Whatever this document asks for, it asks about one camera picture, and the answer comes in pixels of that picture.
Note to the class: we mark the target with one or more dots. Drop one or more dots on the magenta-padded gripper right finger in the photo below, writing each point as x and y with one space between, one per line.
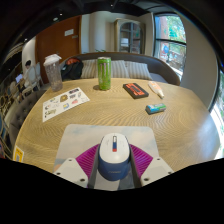
143 163

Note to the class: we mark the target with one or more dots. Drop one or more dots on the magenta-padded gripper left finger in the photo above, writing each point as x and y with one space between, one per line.
85 163

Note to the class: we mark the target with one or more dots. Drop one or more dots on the white and blue computer mouse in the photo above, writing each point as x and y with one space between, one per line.
113 156

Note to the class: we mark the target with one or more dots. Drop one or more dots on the green gum pack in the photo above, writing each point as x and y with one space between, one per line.
155 108

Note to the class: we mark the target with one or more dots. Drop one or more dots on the white sticker sheet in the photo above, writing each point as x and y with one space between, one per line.
65 103

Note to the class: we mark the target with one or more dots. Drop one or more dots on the yellow sticker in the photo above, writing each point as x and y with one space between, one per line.
18 154

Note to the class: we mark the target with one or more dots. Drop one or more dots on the black and orange box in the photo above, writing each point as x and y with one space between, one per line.
135 90

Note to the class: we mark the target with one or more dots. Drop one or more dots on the small white orange bottle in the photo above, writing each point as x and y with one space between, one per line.
155 88

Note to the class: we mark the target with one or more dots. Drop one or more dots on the green drink can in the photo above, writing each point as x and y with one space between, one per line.
104 75

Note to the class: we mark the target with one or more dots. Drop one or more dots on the striped cushion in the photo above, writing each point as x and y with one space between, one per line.
119 69
89 69
139 70

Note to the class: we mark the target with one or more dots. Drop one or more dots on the clear shaker bottle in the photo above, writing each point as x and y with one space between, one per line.
54 75

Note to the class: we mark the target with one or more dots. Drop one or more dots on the black and orange backpack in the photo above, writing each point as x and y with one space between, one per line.
71 69

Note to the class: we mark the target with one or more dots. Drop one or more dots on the brown curved sofa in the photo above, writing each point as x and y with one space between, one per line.
161 66

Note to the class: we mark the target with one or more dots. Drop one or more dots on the person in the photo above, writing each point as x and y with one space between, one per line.
29 75

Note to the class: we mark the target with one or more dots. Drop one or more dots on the brown wooden door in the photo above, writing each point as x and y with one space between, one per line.
53 43

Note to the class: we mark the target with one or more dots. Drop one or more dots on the glass door cabinet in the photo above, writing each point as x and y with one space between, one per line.
130 36

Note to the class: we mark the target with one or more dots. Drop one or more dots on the white door sign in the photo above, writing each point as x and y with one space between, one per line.
69 32

